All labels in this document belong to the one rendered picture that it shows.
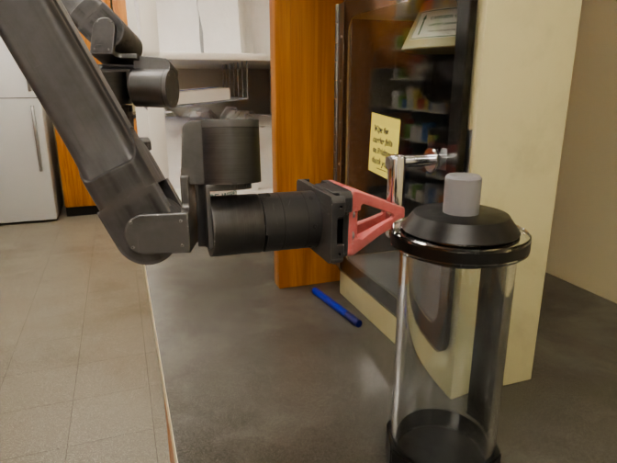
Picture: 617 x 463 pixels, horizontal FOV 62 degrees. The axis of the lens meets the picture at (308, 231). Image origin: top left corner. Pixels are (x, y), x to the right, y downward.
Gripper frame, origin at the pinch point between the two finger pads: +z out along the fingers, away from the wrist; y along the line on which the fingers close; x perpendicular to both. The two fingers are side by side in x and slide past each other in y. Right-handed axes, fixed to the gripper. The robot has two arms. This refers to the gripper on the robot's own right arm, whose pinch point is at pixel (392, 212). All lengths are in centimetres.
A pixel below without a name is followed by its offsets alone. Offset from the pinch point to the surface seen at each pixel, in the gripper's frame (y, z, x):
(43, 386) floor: 179, -67, 115
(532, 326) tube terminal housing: -5.2, 16.0, 13.3
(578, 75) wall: 24, 48, -15
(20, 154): 483, -113, 50
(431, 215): -13.8, -4.3, -3.3
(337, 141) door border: 25.8, 4.3, -4.8
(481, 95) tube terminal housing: -5.3, 5.8, -12.2
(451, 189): -14.1, -3.0, -5.3
